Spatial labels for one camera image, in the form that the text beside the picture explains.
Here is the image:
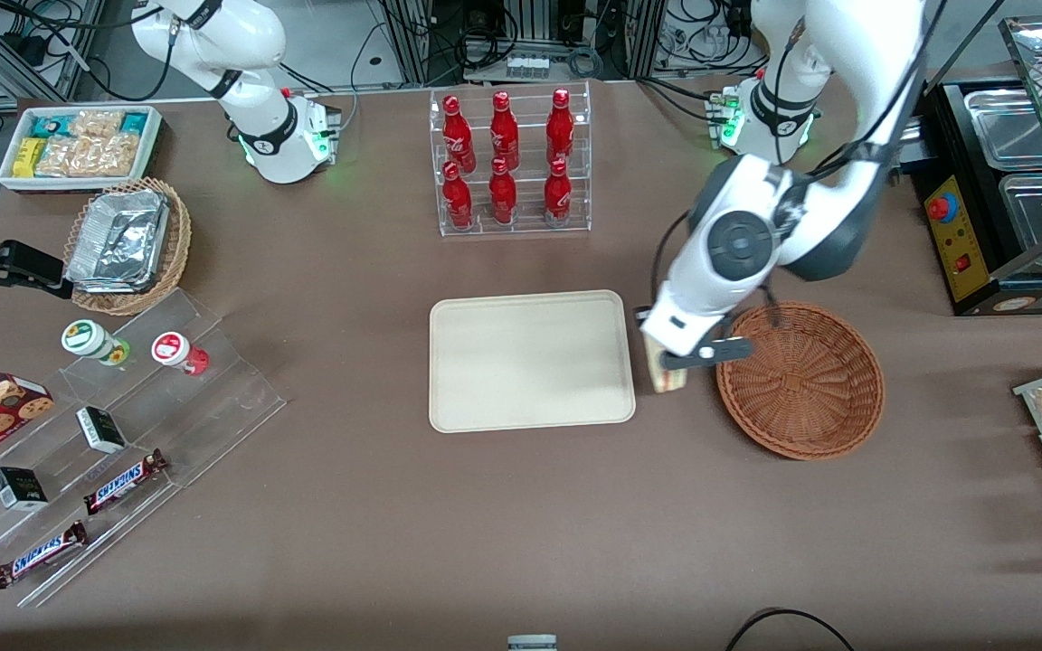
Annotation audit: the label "triangular sandwich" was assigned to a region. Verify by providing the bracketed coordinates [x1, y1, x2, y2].
[647, 339, 690, 395]

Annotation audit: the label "beige rectangular serving tray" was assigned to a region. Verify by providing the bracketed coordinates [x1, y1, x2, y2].
[429, 289, 638, 434]

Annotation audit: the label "brown round wicker basket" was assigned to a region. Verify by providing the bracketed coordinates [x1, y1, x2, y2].
[715, 301, 886, 462]

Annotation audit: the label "tan wicker basket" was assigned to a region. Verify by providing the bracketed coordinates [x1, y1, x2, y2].
[62, 177, 193, 316]

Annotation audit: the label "white rectangular snack bin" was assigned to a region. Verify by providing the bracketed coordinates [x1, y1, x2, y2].
[0, 105, 165, 193]

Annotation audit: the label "stacked aluminium foil containers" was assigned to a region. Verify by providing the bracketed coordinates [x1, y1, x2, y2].
[65, 189, 171, 293]

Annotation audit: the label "green label yogurt cup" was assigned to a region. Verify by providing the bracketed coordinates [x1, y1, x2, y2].
[61, 319, 132, 366]

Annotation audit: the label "yellow snack packet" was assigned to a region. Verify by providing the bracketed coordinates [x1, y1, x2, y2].
[13, 137, 47, 179]

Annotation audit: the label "clear rice cracker bag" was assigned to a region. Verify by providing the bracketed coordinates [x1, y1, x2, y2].
[78, 134, 142, 177]
[69, 110, 124, 138]
[35, 136, 88, 177]

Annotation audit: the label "clear acrylic bottle rack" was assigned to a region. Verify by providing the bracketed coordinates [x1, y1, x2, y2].
[429, 80, 592, 238]

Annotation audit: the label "red cola bottle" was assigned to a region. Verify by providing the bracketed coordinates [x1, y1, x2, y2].
[490, 90, 520, 171]
[546, 88, 575, 166]
[544, 158, 573, 225]
[442, 161, 474, 230]
[441, 94, 477, 173]
[488, 157, 518, 225]

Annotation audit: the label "red label yogurt cup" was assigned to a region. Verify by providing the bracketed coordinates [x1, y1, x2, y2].
[151, 331, 210, 376]

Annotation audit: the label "small black carton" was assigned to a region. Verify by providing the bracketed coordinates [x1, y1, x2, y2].
[0, 467, 49, 513]
[76, 406, 128, 455]

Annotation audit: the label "clear acrylic stepped display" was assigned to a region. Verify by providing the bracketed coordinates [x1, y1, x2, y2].
[0, 288, 289, 609]

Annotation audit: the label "brown Snickers bar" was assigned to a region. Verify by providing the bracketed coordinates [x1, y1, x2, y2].
[0, 520, 90, 590]
[83, 449, 169, 516]

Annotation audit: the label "black food warmer appliance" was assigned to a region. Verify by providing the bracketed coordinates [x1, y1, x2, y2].
[896, 14, 1042, 317]

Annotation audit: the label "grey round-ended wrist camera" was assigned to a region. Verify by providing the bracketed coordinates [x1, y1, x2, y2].
[661, 336, 755, 372]

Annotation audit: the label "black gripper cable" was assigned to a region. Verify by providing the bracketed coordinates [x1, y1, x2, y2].
[650, 0, 952, 313]

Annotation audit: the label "black table edge cable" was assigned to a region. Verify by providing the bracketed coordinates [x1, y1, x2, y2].
[725, 608, 857, 651]

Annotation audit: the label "aluminium frame rack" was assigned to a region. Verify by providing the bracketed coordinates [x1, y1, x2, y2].
[381, 0, 667, 87]

